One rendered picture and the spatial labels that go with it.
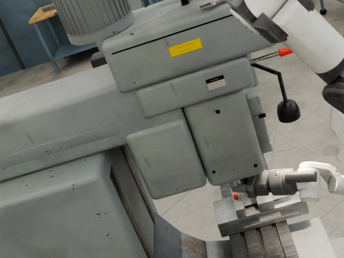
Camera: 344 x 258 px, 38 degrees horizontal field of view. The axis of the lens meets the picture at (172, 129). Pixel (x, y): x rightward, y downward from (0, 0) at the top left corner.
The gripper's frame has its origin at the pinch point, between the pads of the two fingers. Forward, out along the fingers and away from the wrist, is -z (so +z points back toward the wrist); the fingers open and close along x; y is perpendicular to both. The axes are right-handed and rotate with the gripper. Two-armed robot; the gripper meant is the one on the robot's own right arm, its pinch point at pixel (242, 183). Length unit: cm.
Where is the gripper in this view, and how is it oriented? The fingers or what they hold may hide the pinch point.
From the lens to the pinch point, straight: 175.8
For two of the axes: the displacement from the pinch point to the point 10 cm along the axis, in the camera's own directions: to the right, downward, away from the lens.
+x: -3.5, 5.5, -7.6
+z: 8.8, -0.9, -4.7
